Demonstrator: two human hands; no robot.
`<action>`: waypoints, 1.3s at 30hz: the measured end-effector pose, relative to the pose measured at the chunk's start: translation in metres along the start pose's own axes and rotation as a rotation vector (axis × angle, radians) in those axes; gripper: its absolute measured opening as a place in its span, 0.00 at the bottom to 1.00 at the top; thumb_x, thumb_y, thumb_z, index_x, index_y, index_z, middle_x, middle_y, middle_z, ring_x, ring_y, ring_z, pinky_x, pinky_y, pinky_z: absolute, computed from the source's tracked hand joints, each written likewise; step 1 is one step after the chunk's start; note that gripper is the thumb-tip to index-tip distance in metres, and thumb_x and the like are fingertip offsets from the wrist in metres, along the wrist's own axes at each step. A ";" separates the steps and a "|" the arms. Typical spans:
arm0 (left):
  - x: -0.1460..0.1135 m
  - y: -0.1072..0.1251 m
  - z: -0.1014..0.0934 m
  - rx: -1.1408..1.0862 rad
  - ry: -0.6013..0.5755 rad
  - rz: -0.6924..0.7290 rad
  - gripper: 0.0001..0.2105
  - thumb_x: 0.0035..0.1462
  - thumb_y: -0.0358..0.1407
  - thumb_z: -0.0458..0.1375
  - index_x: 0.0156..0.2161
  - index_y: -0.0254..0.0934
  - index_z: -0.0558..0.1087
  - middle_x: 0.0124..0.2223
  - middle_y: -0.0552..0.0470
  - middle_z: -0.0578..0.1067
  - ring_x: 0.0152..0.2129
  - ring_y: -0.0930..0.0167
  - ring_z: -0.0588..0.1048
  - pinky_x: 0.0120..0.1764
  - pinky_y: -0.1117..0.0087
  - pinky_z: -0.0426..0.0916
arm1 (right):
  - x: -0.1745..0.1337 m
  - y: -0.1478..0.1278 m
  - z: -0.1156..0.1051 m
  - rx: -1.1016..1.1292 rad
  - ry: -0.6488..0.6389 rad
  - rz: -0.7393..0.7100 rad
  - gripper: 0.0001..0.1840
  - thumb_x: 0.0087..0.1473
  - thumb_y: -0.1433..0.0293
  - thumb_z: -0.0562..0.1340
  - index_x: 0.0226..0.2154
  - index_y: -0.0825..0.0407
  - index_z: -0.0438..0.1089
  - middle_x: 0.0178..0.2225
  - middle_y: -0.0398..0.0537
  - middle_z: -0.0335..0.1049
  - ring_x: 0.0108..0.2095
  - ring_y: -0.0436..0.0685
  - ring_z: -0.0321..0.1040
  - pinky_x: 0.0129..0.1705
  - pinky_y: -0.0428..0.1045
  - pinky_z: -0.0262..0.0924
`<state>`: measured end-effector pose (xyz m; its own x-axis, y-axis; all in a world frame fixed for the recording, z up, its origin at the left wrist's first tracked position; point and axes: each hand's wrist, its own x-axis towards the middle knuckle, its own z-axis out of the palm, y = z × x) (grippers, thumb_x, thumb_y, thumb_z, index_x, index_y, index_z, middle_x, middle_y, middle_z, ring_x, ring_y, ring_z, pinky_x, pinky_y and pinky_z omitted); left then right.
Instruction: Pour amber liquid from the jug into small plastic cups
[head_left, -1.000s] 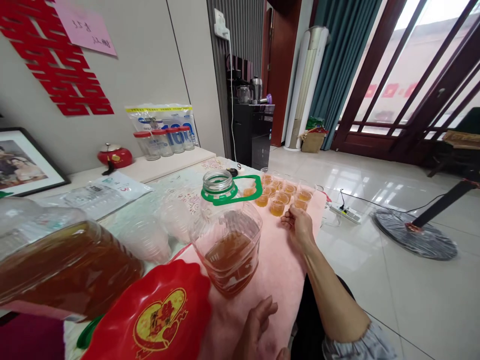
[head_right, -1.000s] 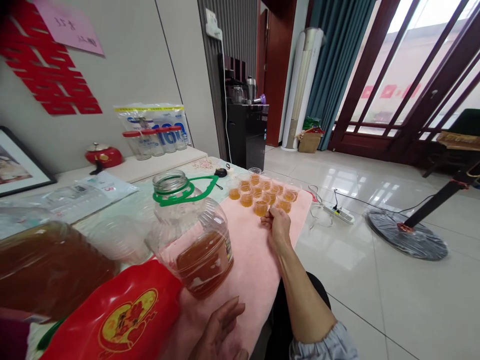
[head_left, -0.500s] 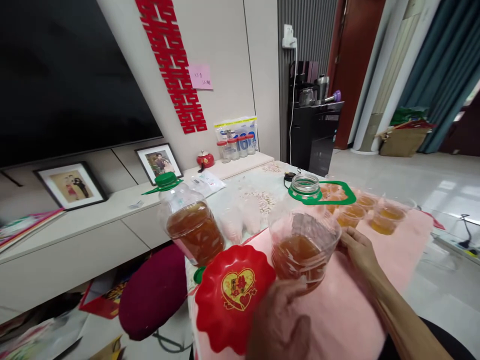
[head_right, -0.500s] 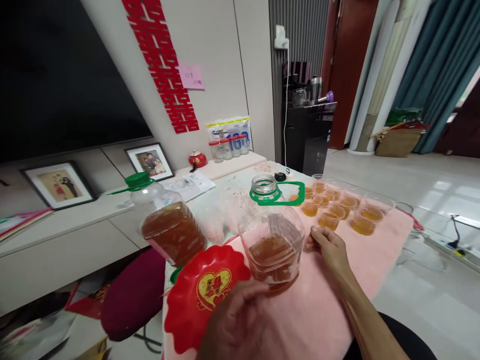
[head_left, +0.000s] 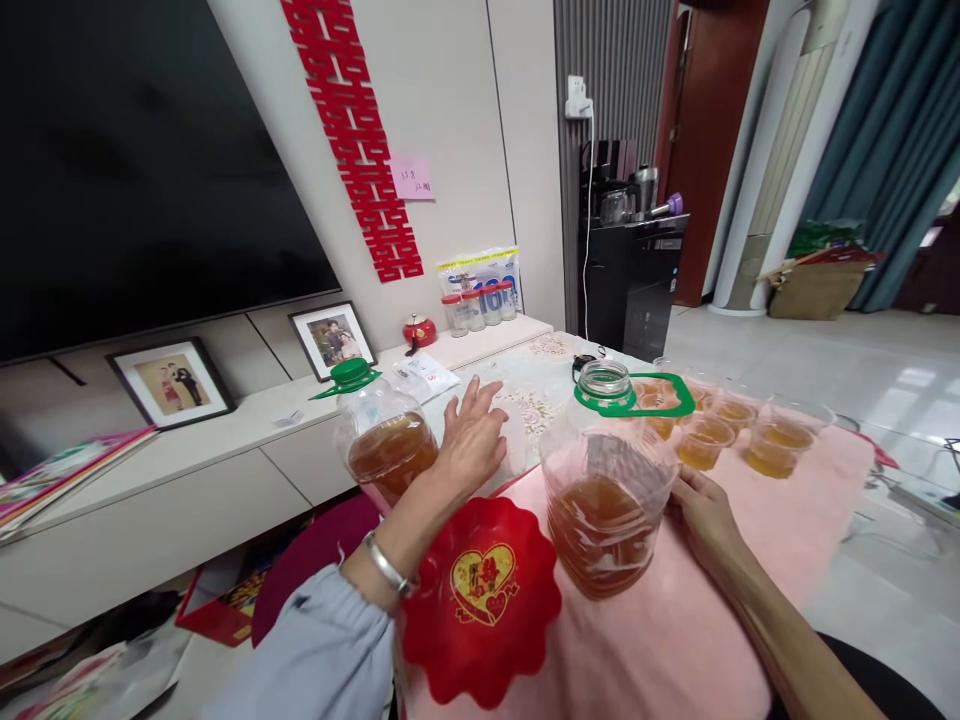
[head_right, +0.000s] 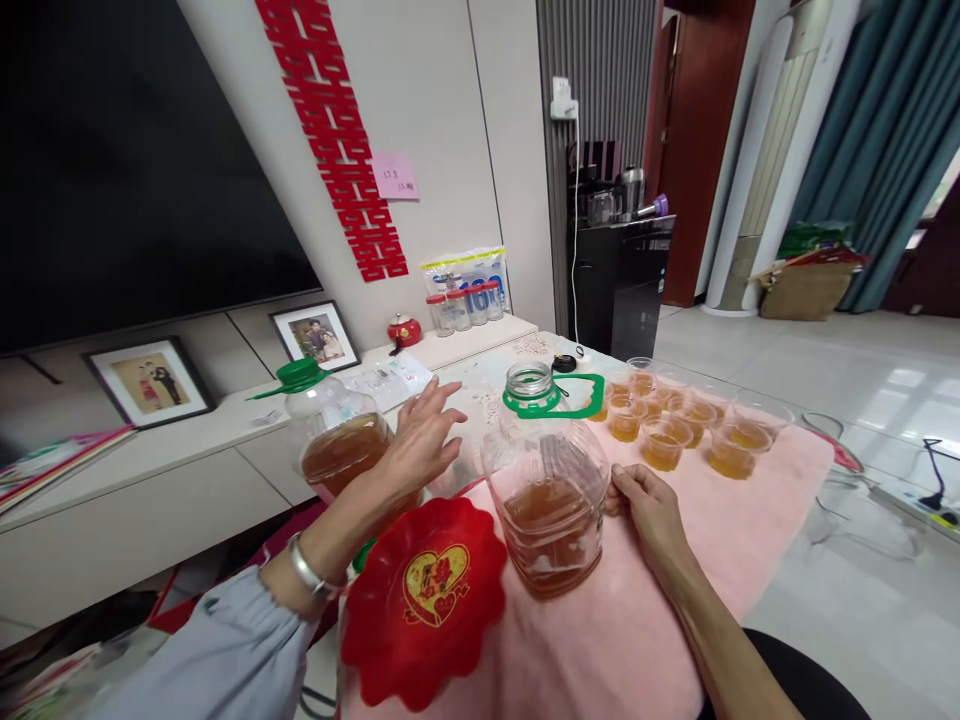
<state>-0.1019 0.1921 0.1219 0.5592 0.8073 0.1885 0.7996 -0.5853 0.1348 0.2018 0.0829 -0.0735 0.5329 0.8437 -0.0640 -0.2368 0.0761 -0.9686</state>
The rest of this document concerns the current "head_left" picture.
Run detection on person's right hand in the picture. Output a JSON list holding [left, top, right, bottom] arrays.
[[665, 464, 742, 560]]

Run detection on person's left hand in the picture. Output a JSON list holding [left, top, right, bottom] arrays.
[[419, 376, 513, 520]]

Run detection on person's right fingers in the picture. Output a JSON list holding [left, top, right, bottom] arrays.
[[665, 464, 710, 519]]

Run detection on person's left thumb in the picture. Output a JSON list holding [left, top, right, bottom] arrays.
[[484, 408, 513, 456]]

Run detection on white floral lace cloth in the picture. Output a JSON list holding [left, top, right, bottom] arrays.
[[440, 329, 665, 489]]

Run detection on white paper packet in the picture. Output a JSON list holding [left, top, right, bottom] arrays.
[[389, 352, 461, 407]]

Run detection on green-capped plastic jug of tea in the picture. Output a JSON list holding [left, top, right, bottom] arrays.
[[307, 357, 445, 519]]

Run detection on red round ornament jar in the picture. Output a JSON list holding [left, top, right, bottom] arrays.
[[401, 312, 439, 357]]

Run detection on group of plastic tea cups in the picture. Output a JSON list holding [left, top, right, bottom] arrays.
[[628, 371, 838, 482]]

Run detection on pink table cloth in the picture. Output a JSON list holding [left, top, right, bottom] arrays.
[[359, 401, 880, 720]]

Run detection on red scalloped plastic plate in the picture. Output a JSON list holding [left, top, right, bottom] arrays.
[[398, 494, 564, 713]]

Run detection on black water dispenser cabinet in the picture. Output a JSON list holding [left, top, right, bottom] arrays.
[[580, 137, 692, 367]]

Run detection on pink sticky note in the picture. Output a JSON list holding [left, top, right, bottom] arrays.
[[389, 155, 437, 202]]

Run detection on brown bag with gift boxes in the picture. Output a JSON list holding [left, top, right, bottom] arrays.
[[755, 217, 888, 323]]

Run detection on white television cabinet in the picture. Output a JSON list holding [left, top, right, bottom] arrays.
[[0, 312, 558, 670]]

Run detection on person's legs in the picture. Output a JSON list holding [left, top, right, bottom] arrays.
[[772, 632, 951, 720]]

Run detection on red cardboard box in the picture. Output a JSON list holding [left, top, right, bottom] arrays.
[[173, 562, 273, 649]]

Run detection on white standing air conditioner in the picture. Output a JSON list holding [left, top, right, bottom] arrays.
[[707, 0, 880, 317]]

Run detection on brown wooden door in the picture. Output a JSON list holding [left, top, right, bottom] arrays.
[[654, 0, 772, 310]]

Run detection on stack of colourful magazines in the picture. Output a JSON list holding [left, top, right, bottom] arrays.
[[0, 425, 162, 543]]

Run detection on black television screen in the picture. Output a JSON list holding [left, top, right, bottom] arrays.
[[0, 0, 343, 370]]

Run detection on teal curtain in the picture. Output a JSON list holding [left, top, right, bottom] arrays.
[[793, 0, 960, 315]]

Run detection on pile of papers and bags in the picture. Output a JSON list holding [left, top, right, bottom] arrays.
[[0, 588, 198, 720]]

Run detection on small black photo frame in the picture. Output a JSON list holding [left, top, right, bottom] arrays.
[[287, 300, 379, 385]]

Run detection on white charger cable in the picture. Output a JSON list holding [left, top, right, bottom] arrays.
[[580, 118, 601, 355]]

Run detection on large black photo frame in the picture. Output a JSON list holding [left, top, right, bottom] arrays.
[[104, 336, 238, 433]]

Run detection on red paper-cut wall decoration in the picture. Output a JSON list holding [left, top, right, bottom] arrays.
[[280, 0, 426, 286]]

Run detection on white wall socket with charger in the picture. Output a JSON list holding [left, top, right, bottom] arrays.
[[563, 74, 596, 122]]

